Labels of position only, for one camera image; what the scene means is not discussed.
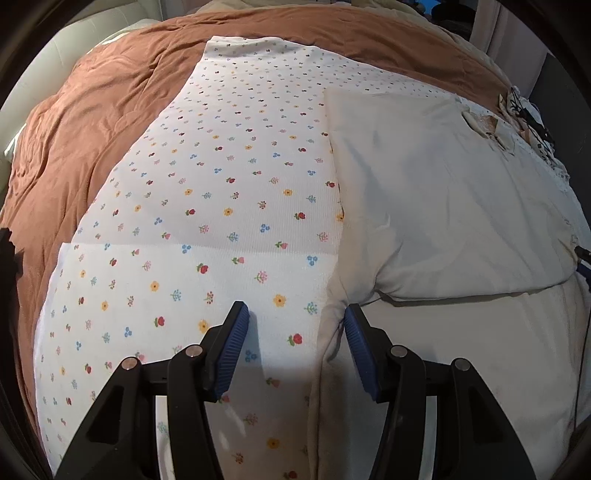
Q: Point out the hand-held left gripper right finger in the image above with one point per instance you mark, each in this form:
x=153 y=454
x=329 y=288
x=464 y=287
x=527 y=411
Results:
x=360 y=346

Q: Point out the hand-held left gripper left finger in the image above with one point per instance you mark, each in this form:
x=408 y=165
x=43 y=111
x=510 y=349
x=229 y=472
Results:
x=235 y=341

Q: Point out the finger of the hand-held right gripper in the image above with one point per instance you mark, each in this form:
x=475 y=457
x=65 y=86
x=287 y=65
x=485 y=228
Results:
x=583 y=266

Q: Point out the cream pillow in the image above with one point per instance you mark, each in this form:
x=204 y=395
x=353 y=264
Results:
x=438 y=194

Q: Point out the white lace cloth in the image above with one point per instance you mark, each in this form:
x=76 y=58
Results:
x=549 y=170

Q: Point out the brown duvet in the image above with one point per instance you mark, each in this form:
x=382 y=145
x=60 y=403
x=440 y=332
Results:
x=92 y=101

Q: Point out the beige blanket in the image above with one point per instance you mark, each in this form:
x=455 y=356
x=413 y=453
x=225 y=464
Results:
x=369 y=11

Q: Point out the cream padded headboard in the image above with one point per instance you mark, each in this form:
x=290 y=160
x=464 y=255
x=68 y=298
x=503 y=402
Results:
x=60 y=46

